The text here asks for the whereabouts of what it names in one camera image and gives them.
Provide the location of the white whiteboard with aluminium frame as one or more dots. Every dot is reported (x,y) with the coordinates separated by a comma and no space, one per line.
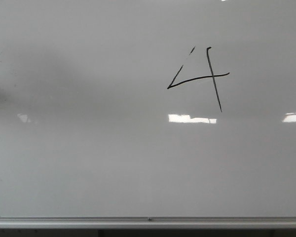
(148,114)

